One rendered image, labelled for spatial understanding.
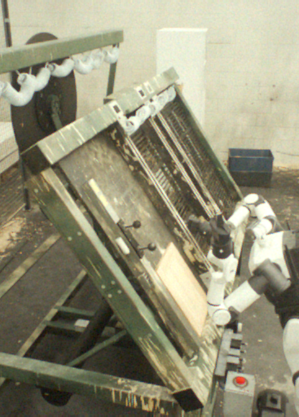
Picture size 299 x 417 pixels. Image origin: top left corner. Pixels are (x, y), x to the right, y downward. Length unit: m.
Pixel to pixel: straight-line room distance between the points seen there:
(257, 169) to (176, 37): 2.10
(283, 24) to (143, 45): 2.03
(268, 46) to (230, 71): 0.63
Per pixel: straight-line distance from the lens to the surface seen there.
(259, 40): 7.43
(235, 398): 2.18
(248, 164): 6.70
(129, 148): 2.53
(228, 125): 7.62
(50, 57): 2.81
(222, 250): 1.99
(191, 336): 2.33
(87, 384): 2.38
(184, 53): 6.06
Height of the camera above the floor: 2.43
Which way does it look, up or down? 24 degrees down
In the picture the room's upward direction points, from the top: straight up
